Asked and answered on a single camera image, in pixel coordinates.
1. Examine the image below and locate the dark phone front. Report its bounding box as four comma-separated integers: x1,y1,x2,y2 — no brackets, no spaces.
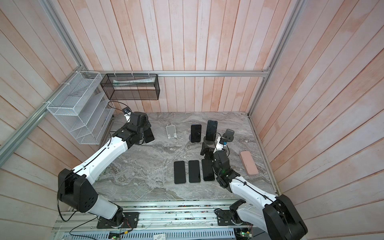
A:
188,160,201,183

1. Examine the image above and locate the dark phone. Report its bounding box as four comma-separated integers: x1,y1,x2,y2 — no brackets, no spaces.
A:
206,120,218,141
188,160,201,183

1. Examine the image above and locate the purple phone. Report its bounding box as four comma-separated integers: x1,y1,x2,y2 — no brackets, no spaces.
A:
174,161,186,184

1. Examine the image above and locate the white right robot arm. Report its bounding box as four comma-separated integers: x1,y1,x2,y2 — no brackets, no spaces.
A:
201,142,308,240

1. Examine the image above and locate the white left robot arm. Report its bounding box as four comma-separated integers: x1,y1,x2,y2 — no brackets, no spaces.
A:
57,112,154,228

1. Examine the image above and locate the grey round tall stand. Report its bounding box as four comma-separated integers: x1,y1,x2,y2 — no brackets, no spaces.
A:
204,137,215,145

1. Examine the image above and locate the white stand of purple phone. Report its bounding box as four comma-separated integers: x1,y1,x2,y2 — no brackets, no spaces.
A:
166,124,177,139

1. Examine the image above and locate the pink phone case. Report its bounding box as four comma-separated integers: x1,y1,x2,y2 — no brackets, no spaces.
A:
240,151,259,176

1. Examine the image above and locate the black wire mesh basket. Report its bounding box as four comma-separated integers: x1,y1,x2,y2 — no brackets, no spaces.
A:
101,73,161,101

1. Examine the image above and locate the white wire mesh shelf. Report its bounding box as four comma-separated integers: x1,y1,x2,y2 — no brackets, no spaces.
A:
47,72,114,145

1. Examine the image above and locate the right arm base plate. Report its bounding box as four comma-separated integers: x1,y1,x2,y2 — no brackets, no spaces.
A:
214,209,242,226

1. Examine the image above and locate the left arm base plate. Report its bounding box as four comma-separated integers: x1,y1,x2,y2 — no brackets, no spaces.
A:
97,212,140,229

